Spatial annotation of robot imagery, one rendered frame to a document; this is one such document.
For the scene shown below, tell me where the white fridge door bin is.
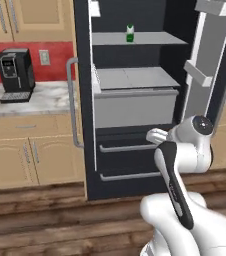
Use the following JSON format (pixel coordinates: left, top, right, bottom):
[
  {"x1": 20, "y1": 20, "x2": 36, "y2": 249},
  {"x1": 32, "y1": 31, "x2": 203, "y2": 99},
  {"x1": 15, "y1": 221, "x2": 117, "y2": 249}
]
[{"x1": 88, "y1": 0, "x2": 102, "y2": 19}]

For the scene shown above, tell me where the black fridge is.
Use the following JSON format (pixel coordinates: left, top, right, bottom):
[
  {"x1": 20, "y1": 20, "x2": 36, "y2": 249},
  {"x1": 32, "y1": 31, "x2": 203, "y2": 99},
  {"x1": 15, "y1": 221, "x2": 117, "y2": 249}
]
[{"x1": 73, "y1": 0, "x2": 226, "y2": 202}]

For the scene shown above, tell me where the black fridge right door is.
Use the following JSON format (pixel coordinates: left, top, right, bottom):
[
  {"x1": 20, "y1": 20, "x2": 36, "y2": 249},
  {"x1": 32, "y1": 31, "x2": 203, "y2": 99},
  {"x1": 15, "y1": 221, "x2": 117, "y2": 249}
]
[{"x1": 180, "y1": 0, "x2": 226, "y2": 134}]

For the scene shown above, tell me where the grey fridge door handle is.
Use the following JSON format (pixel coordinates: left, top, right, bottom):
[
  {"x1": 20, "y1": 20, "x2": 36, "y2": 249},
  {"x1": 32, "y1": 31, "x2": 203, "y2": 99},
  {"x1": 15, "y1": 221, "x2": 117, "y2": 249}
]
[{"x1": 66, "y1": 56, "x2": 85, "y2": 150}]

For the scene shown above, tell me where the black coffee machine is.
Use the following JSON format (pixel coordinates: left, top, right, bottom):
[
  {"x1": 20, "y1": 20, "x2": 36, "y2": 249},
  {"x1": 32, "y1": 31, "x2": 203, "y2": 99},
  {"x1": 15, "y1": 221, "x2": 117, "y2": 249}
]
[{"x1": 0, "y1": 47, "x2": 36, "y2": 105}]

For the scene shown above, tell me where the grey fridge door bin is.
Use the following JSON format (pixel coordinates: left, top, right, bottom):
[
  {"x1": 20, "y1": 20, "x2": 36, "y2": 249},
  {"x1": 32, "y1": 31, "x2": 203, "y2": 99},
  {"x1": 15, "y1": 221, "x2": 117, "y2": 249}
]
[
  {"x1": 194, "y1": 0, "x2": 226, "y2": 17},
  {"x1": 183, "y1": 59, "x2": 215, "y2": 88}
]

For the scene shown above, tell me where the black fridge door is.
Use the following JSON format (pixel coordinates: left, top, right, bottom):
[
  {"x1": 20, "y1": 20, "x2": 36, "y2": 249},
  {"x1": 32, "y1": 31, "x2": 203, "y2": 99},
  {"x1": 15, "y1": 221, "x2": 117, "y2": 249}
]
[
  {"x1": 180, "y1": 0, "x2": 226, "y2": 134},
  {"x1": 73, "y1": 0, "x2": 98, "y2": 173}
]

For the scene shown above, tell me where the green and white milk bottle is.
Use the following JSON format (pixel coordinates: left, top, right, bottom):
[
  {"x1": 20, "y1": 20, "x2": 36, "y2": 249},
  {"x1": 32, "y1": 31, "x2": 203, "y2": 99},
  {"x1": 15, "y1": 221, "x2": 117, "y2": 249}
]
[{"x1": 125, "y1": 23, "x2": 135, "y2": 43}]

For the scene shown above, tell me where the grey fridge shelf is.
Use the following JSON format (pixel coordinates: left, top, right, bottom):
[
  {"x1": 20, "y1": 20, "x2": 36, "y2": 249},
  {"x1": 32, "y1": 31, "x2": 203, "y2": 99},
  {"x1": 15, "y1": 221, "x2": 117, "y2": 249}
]
[
  {"x1": 91, "y1": 31, "x2": 189, "y2": 47},
  {"x1": 94, "y1": 66, "x2": 181, "y2": 91}
]

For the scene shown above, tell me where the beige base cupboard door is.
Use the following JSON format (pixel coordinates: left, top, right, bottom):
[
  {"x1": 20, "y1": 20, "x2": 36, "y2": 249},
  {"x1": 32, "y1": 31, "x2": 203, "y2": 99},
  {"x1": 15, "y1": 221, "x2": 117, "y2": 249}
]
[
  {"x1": 0, "y1": 138, "x2": 40, "y2": 190},
  {"x1": 29, "y1": 134, "x2": 87, "y2": 186}
]

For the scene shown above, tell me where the grey fridge crisper drawer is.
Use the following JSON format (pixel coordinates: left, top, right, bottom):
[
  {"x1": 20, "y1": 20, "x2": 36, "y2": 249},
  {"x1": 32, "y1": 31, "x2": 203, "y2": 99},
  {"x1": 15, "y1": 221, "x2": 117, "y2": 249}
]
[{"x1": 93, "y1": 87, "x2": 180, "y2": 130}]

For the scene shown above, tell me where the grey freezer drawer handle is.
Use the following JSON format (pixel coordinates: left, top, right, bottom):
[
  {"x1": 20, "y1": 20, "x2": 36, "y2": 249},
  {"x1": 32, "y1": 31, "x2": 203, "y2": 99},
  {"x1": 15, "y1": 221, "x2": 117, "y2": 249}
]
[
  {"x1": 98, "y1": 143, "x2": 159, "y2": 154},
  {"x1": 99, "y1": 171, "x2": 163, "y2": 183}
]

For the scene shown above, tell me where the grey cupboard handle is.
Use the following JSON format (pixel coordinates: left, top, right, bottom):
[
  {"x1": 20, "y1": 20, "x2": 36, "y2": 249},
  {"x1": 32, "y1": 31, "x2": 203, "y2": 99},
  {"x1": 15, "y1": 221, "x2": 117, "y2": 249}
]
[
  {"x1": 31, "y1": 141, "x2": 41, "y2": 165},
  {"x1": 0, "y1": 0, "x2": 8, "y2": 34},
  {"x1": 7, "y1": 0, "x2": 20, "y2": 34},
  {"x1": 22, "y1": 143, "x2": 31, "y2": 165}
]

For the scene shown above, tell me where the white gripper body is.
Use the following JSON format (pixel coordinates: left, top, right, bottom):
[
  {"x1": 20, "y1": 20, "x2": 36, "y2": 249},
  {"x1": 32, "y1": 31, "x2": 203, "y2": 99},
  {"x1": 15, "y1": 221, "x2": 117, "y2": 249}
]
[{"x1": 146, "y1": 127, "x2": 169, "y2": 145}]

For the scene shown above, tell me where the beige drawer front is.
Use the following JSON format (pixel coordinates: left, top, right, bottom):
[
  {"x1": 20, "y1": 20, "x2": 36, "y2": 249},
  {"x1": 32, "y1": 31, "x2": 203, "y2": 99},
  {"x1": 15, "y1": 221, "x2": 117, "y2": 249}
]
[{"x1": 0, "y1": 114, "x2": 74, "y2": 142}]

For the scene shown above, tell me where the grey wall socket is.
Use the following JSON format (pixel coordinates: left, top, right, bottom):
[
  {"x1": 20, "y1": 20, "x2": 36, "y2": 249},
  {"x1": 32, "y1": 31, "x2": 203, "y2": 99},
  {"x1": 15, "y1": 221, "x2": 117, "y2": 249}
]
[{"x1": 38, "y1": 49, "x2": 52, "y2": 67}]

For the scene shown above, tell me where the black fridge left door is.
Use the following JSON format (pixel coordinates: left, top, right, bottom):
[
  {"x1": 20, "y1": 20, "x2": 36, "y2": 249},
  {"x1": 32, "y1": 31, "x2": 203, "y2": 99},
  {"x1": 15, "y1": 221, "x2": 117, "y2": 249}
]
[{"x1": 73, "y1": 0, "x2": 98, "y2": 173}]

